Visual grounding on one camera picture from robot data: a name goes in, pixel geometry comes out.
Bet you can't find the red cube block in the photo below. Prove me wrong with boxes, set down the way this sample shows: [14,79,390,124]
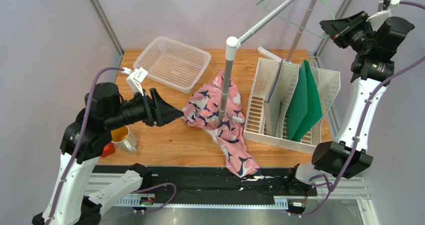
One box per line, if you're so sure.
[101,142,116,158]

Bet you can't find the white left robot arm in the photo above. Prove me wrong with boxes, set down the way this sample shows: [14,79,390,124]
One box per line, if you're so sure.
[32,82,183,225]

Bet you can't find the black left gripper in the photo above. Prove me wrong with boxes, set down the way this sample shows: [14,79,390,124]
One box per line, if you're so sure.
[105,87,185,130]

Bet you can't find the grey clothes rack stand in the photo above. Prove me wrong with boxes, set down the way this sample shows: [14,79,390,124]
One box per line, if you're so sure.
[212,0,324,144]

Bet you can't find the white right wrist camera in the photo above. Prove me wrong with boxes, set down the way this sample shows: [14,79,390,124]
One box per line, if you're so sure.
[367,0,401,25]

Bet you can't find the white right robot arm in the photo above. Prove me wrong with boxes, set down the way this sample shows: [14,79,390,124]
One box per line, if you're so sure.
[284,11,415,195]

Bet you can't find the pale green clothes hanger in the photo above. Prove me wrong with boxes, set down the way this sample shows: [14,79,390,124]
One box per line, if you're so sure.
[256,0,336,39]

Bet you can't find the yellow-lined patterned mug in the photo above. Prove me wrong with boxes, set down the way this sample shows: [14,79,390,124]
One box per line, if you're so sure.
[111,126,138,154]

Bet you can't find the grey document folder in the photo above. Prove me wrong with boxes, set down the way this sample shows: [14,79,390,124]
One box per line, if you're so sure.
[264,60,283,137]

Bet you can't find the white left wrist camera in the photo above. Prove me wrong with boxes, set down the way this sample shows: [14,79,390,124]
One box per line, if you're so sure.
[122,67,148,96]

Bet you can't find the green document folder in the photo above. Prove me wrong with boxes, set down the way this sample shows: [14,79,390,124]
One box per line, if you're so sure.
[286,60,323,141]

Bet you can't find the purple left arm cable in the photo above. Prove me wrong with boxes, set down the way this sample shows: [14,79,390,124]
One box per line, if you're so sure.
[43,66,177,225]

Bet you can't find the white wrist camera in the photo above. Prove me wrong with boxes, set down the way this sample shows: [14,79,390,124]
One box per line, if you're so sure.
[122,67,148,96]
[367,0,401,25]

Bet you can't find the pink patterned shorts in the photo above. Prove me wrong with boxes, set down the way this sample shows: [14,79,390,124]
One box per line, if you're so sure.
[182,70,262,178]

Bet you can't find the white file organizer rack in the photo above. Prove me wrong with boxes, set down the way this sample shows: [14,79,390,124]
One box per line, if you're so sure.
[243,58,340,154]

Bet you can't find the white perforated basket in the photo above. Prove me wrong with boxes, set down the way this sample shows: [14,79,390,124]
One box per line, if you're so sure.
[133,37,212,94]

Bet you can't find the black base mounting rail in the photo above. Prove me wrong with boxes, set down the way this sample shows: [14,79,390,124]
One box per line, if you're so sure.
[89,165,318,206]

